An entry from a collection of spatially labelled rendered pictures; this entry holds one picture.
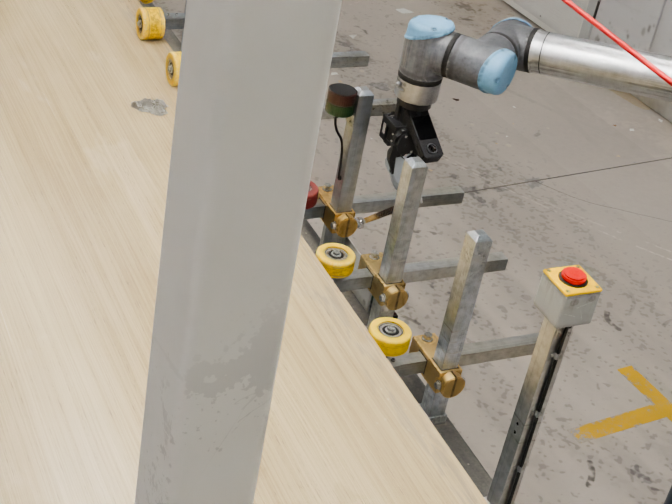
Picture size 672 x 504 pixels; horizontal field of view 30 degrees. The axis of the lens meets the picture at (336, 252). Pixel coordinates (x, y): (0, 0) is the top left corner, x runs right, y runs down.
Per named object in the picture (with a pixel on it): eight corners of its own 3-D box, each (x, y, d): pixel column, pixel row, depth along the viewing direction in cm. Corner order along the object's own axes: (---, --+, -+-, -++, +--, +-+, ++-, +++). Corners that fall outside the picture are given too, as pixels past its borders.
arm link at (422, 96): (449, 86, 249) (407, 88, 245) (444, 108, 252) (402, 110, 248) (429, 65, 256) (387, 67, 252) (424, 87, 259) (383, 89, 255)
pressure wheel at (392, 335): (366, 356, 242) (376, 309, 236) (405, 369, 241) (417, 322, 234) (354, 380, 235) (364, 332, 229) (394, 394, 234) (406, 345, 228)
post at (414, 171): (376, 348, 267) (421, 153, 241) (383, 358, 265) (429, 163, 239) (361, 350, 266) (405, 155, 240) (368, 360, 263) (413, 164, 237)
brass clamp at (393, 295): (379, 270, 265) (384, 251, 262) (408, 308, 255) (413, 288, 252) (353, 274, 262) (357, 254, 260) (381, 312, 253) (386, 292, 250)
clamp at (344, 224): (330, 203, 282) (334, 184, 279) (355, 236, 272) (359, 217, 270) (308, 205, 280) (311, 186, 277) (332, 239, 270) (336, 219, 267)
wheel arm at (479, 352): (555, 343, 257) (560, 326, 255) (564, 353, 255) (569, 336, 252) (366, 373, 239) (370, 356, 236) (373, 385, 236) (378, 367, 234)
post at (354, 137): (330, 273, 284) (368, 83, 258) (337, 282, 282) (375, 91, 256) (316, 274, 283) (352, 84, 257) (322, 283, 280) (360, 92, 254)
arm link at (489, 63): (526, 42, 244) (468, 22, 248) (506, 61, 235) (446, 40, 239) (515, 85, 250) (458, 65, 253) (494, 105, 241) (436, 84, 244)
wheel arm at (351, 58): (362, 61, 322) (364, 48, 320) (368, 67, 319) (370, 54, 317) (176, 69, 301) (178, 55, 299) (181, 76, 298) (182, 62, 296)
